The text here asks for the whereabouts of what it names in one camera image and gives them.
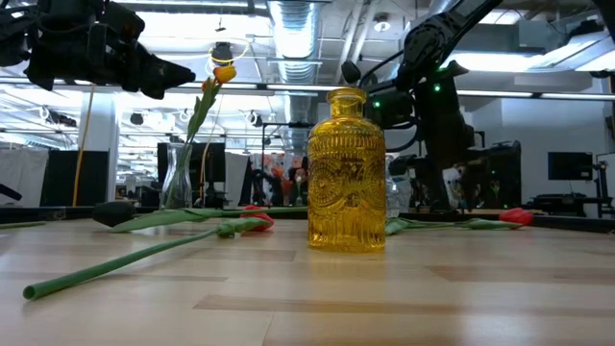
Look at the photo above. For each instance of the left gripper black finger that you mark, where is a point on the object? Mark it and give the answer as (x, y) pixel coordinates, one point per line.
(144, 85)
(168, 72)

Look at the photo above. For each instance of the yellow orange artificial tulip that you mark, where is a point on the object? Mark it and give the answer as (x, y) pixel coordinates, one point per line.
(225, 74)

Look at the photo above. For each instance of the red artificial tulip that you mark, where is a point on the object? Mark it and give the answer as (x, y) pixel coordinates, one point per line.
(262, 223)
(516, 217)

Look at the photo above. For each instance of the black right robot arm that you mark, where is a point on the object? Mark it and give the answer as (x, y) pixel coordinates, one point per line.
(447, 24)

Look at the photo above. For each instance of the black background robot arm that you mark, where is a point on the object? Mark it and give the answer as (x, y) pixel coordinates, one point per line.
(262, 187)

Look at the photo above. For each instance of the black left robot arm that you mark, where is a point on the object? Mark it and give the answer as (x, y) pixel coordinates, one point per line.
(12, 48)

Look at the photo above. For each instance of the clear textured glass vase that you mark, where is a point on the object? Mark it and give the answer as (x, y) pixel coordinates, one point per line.
(392, 197)

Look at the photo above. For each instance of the clear glass carafe vase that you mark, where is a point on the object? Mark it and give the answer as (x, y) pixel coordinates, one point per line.
(178, 187)

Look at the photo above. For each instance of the yellow glass bottle vase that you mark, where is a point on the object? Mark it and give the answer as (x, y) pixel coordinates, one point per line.
(346, 192)

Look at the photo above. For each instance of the long light bar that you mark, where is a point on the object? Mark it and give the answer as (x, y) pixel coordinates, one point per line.
(504, 94)

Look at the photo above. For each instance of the white partition panel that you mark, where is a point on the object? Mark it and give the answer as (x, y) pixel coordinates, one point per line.
(236, 178)

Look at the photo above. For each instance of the black monitor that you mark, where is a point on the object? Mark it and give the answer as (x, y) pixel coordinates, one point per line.
(570, 165)

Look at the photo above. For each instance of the black desk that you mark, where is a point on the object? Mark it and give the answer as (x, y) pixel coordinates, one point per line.
(567, 198)

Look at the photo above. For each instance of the floral patterned board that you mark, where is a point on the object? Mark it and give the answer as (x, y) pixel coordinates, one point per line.
(276, 168)

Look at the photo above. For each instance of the white curtain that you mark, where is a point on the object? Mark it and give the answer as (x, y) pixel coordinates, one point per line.
(21, 175)

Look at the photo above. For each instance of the black ceiling mounted camera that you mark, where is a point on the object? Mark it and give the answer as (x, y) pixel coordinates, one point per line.
(222, 52)

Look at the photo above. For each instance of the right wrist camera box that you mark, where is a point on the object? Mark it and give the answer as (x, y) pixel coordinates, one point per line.
(389, 110)

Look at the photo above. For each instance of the black partition wall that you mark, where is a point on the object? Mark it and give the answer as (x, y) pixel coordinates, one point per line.
(74, 178)
(214, 163)

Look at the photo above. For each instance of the silver ventilation duct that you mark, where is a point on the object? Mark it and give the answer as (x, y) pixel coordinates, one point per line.
(293, 29)

